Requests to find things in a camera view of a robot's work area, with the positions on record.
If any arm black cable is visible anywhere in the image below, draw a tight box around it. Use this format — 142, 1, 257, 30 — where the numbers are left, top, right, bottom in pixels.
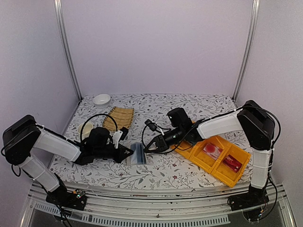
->
141, 106, 282, 209
80, 113, 118, 142

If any small white bowl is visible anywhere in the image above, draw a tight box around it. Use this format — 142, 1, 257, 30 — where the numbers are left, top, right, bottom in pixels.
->
93, 94, 111, 108

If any pink circle card stack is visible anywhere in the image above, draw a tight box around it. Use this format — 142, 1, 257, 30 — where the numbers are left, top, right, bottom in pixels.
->
203, 143, 223, 160

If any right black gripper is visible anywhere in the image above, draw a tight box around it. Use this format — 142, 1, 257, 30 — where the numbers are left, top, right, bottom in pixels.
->
144, 125, 185, 152

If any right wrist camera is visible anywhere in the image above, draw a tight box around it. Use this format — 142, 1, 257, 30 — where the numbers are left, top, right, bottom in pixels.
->
144, 119, 171, 135

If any red card stack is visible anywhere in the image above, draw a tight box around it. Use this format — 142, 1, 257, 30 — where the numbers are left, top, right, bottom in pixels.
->
223, 155, 242, 173

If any yellow three-compartment bin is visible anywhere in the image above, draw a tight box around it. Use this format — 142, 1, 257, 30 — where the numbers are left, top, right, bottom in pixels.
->
171, 136, 251, 188

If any front aluminium rail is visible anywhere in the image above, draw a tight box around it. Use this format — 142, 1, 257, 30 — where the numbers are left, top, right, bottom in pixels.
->
21, 183, 297, 227

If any right aluminium frame post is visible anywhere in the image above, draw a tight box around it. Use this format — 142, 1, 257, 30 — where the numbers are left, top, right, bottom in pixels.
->
232, 0, 260, 102

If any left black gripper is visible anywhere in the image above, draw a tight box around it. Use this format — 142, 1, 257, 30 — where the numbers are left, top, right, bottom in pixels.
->
94, 144, 134, 164

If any white ceramic mug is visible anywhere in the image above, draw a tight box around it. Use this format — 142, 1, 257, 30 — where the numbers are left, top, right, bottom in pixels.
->
77, 122, 94, 139

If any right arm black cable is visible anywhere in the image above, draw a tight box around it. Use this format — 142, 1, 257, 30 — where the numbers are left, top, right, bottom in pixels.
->
141, 106, 282, 209

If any woven bamboo tray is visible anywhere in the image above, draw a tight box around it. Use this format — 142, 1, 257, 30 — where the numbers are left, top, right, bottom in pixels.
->
102, 106, 134, 131

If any aluminium frame post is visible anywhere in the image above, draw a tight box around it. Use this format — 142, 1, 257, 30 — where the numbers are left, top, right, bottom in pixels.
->
232, 0, 260, 102
54, 0, 83, 102

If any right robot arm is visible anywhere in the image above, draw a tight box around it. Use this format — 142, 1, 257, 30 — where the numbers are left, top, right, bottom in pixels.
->
143, 100, 281, 206

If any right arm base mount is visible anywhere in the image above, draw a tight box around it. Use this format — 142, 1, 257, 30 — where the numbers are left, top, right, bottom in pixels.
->
227, 185, 278, 223

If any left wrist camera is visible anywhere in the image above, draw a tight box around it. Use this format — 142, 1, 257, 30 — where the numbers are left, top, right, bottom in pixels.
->
112, 127, 129, 149

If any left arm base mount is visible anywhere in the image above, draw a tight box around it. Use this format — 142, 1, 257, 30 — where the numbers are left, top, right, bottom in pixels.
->
46, 182, 87, 211

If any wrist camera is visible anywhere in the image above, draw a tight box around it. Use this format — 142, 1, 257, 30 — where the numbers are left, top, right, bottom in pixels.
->
144, 119, 171, 135
112, 127, 129, 149

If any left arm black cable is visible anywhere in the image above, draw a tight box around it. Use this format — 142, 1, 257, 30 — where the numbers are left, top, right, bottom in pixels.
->
80, 113, 118, 142

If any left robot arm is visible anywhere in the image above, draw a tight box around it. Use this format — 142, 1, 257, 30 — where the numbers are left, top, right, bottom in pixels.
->
2, 115, 133, 205

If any left aluminium frame post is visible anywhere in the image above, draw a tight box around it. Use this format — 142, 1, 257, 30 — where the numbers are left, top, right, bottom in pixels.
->
54, 0, 83, 102

